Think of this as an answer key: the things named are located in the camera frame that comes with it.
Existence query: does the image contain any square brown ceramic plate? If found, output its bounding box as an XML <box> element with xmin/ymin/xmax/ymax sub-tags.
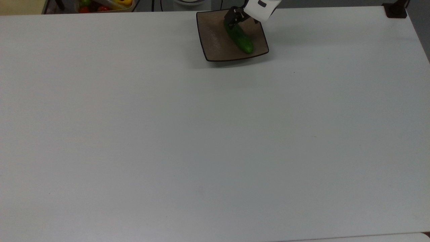
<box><xmin>196</xmin><ymin>8</ymin><xmax>270</xmax><ymax>63</ymax></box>

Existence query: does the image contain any green cucumber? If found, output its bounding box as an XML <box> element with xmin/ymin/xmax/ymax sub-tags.
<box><xmin>224</xmin><ymin>18</ymin><xmax>255</xmax><ymax>54</ymax></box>

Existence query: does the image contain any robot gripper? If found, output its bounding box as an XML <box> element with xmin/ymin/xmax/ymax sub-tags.
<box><xmin>224</xmin><ymin>0</ymin><xmax>282</xmax><ymax>29</ymax></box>

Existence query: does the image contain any tray of toy vegetables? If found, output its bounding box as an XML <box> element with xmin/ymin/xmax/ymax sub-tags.
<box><xmin>74</xmin><ymin>0</ymin><xmax>135</xmax><ymax>13</ymax></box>

